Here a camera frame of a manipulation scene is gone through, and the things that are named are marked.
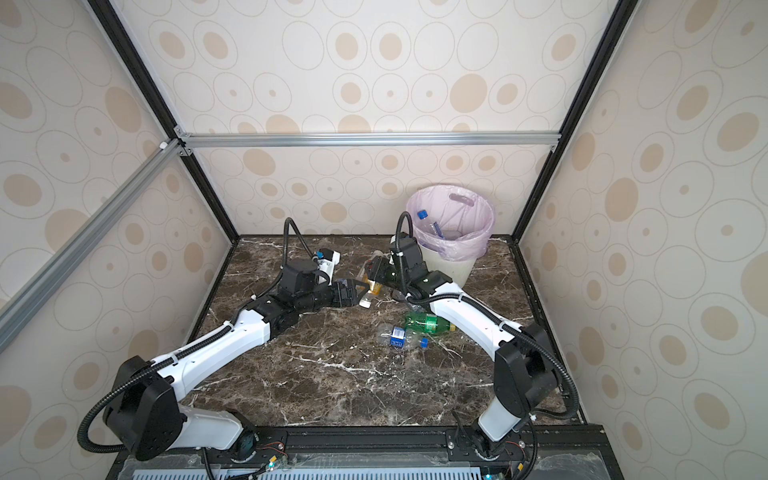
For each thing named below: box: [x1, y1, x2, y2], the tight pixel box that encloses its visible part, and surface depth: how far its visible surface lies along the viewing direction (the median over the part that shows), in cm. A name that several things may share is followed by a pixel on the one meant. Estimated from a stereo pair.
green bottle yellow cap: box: [405, 312, 456, 334], surface depth 93 cm
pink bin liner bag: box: [406, 184, 495, 261], surface depth 97 cm
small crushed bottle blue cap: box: [389, 326, 429, 349], surface depth 89 cm
